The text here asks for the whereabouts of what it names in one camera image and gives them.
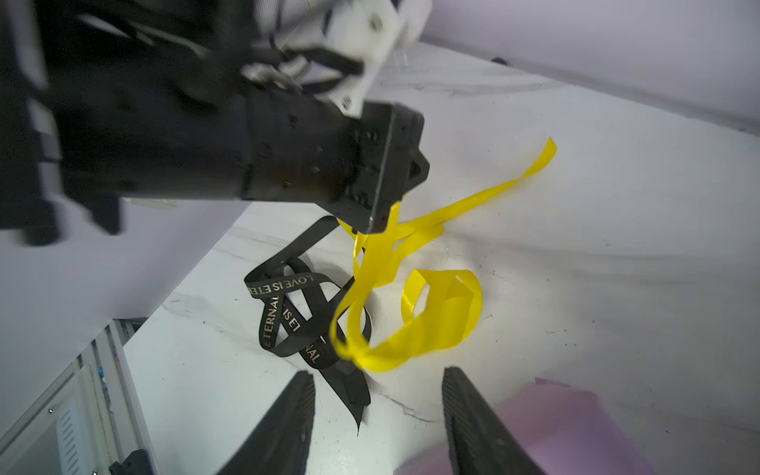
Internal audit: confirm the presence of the black lettered ribbon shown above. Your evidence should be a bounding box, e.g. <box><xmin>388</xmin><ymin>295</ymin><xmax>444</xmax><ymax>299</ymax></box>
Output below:
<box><xmin>243</xmin><ymin>216</ymin><xmax>371</xmax><ymax>426</ymax></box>

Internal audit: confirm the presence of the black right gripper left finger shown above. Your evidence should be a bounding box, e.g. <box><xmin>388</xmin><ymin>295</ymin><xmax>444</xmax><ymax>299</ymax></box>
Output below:
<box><xmin>220</xmin><ymin>371</ymin><xmax>316</xmax><ymax>474</ymax></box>

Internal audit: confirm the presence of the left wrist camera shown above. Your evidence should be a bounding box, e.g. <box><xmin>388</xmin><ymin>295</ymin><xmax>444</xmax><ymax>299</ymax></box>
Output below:
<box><xmin>241</xmin><ymin>1</ymin><xmax>433</xmax><ymax>119</ymax></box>

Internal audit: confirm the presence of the large purple gift box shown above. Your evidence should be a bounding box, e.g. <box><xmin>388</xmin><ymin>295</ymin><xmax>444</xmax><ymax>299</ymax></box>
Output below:
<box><xmin>397</xmin><ymin>378</ymin><xmax>654</xmax><ymax>474</ymax></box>

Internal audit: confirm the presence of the yellow satin ribbon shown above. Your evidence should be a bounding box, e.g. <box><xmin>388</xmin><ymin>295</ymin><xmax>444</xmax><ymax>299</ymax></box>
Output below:
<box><xmin>329</xmin><ymin>139</ymin><xmax>557</xmax><ymax>372</ymax></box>

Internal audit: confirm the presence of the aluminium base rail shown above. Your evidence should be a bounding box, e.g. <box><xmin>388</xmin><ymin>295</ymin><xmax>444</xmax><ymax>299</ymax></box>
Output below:
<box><xmin>1</xmin><ymin>319</ymin><xmax>160</xmax><ymax>474</ymax></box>

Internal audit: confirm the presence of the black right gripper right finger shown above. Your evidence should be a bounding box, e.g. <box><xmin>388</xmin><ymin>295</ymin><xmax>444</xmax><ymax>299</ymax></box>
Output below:
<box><xmin>441</xmin><ymin>366</ymin><xmax>543</xmax><ymax>475</ymax></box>

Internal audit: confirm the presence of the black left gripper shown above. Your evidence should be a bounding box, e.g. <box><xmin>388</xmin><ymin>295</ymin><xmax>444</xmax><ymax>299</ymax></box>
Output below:
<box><xmin>1</xmin><ymin>1</ymin><xmax>429</xmax><ymax>247</ymax></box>

